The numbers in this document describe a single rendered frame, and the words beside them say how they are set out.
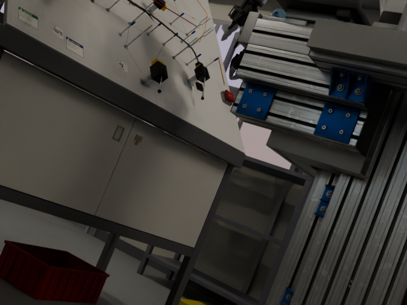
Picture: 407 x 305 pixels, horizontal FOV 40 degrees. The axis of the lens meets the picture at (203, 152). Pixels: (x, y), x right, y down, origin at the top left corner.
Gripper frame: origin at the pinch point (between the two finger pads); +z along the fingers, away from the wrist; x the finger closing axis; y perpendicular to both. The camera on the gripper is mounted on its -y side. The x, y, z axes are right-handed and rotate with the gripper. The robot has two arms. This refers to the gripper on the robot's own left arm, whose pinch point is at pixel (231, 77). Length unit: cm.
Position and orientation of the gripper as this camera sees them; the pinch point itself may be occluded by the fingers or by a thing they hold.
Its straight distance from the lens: 227.7
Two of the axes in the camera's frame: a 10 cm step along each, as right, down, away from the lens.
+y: 4.4, -5.6, 7.1
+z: -4.8, 5.2, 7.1
